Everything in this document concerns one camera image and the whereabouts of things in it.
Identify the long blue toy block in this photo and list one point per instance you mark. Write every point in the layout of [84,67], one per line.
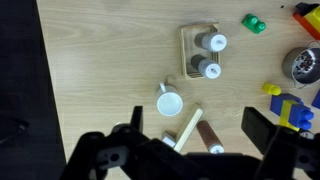
[316,101]

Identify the blue and yellow block stack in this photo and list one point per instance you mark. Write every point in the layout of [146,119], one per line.
[292,111]

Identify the yellow toy block on red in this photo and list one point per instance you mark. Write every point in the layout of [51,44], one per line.
[313,17]

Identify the dark sauce bottle near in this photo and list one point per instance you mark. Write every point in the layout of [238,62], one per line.
[206,67]

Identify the dark sauce bottle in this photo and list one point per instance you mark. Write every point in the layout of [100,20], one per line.
[206,67]
[213,42]

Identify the small yellow toy block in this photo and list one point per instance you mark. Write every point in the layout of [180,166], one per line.
[271,89]

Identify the red sauce squeeze bottle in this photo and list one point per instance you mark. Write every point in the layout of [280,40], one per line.
[210,139]

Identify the white power strip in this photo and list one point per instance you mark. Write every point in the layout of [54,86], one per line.
[187,127]

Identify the white ceramic mug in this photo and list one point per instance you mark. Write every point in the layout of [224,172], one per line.
[169,102]

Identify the metal pot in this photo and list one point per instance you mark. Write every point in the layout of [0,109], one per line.
[302,65]

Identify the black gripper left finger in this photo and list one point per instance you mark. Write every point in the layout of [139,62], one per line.
[137,118]

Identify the green toy block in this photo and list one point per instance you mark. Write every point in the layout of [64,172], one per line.
[253,23]

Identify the wooden slatted tray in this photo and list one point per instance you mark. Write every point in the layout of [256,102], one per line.
[188,48]

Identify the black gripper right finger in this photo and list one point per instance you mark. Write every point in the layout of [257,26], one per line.
[259,130]

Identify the dark sauce bottle far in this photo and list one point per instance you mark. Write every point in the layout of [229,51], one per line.
[213,42]

